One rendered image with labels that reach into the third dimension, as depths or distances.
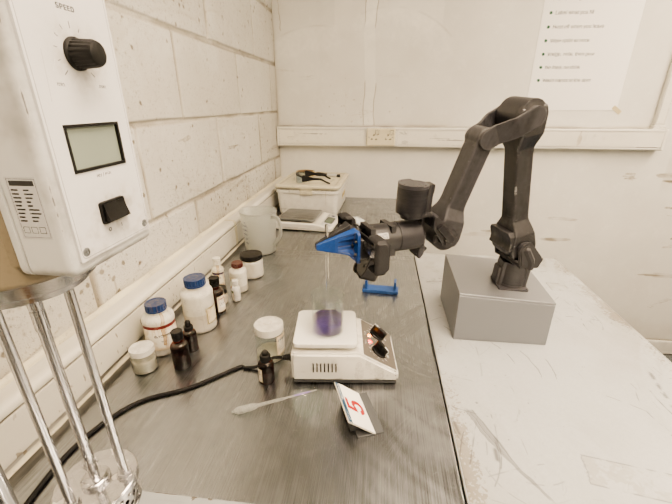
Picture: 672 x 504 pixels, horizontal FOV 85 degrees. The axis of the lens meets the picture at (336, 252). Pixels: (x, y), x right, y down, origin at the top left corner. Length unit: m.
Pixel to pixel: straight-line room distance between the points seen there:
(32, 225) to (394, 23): 1.93
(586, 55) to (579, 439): 1.81
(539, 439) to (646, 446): 0.16
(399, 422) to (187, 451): 0.34
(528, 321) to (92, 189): 0.82
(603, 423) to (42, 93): 0.82
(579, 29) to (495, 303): 1.61
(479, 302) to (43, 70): 0.78
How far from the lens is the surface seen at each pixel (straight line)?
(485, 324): 0.89
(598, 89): 2.28
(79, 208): 0.25
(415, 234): 0.70
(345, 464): 0.63
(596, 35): 2.27
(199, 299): 0.88
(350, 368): 0.71
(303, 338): 0.71
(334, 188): 1.68
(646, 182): 2.48
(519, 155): 0.77
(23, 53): 0.24
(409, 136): 2.00
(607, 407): 0.85
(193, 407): 0.74
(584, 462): 0.73
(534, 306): 0.89
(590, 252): 2.48
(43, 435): 0.39
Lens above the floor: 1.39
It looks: 22 degrees down
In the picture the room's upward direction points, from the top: straight up
